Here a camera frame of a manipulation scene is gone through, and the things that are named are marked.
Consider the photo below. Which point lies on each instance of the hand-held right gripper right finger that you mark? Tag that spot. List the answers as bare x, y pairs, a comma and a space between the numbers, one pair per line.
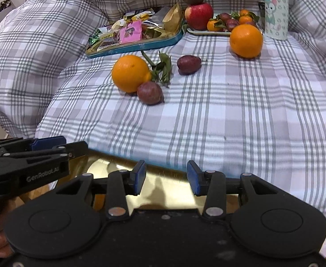
193, 179

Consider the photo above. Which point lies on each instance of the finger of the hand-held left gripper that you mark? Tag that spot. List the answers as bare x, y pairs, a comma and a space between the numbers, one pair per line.
47, 142
78, 149

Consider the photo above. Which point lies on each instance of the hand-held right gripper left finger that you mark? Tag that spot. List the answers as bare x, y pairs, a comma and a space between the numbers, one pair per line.
139, 176

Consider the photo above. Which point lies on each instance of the gold metal tray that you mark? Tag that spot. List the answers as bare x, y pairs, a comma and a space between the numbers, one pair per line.
165, 178

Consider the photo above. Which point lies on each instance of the purple passion fruit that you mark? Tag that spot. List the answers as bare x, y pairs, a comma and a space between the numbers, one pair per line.
150, 93
189, 64

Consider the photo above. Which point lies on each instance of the large orange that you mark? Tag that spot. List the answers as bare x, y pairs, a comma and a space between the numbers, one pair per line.
131, 73

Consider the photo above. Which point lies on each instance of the round orange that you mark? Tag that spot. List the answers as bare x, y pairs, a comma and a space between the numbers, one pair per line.
246, 41

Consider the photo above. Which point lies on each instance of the brown striped snack packet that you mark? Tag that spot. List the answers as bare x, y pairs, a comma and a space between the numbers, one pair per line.
108, 44

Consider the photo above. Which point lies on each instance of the green leafy twig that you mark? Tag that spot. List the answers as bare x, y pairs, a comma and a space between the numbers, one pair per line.
163, 68

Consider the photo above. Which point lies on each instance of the green foil candy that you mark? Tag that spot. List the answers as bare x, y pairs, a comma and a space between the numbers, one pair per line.
94, 39

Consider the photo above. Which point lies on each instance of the clear wrapped biscuit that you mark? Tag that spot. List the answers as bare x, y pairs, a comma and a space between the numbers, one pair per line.
108, 34

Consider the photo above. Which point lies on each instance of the teal snack tin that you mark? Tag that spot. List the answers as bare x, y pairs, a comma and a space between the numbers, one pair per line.
151, 44

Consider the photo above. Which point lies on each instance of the pink snack packet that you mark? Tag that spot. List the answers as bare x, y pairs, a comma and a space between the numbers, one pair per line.
131, 32

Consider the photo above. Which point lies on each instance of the white wrapped pastry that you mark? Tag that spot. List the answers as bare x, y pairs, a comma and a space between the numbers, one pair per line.
118, 23

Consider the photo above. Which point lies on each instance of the dark snack packet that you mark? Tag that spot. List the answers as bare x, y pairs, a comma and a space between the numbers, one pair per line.
131, 13

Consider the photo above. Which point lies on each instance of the white plate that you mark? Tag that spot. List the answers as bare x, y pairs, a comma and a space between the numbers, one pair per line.
207, 32

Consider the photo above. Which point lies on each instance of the yellow snack packet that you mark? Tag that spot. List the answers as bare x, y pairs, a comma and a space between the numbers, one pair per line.
144, 14

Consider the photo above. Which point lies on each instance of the small mandarin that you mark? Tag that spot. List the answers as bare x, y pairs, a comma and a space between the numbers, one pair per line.
245, 19
245, 12
213, 25

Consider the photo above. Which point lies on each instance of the silver foil packet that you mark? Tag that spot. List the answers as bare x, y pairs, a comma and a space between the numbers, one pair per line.
158, 14

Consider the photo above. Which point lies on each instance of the dark red plum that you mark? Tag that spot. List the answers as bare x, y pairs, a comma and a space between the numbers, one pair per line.
224, 16
232, 24

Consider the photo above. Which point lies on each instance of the kraft paper packet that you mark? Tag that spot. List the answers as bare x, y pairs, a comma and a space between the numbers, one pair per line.
172, 16

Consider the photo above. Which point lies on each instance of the red apple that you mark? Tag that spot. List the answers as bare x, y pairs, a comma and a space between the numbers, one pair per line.
199, 15

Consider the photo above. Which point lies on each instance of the cartoon print water bottle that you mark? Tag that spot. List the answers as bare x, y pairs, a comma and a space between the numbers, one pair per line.
276, 8

